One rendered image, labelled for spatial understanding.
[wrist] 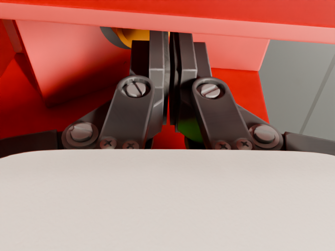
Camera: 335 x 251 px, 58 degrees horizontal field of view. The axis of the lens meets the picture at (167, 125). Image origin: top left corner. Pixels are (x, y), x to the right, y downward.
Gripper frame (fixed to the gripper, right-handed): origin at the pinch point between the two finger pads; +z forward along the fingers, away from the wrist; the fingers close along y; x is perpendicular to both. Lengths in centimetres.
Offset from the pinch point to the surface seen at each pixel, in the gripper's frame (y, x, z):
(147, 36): -0.9, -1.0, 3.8
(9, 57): -17.4, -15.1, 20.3
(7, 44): -17.6, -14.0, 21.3
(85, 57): -4.1, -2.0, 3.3
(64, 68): -5.1, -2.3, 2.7
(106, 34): -3.0, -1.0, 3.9
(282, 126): 56, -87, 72
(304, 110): 61, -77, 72
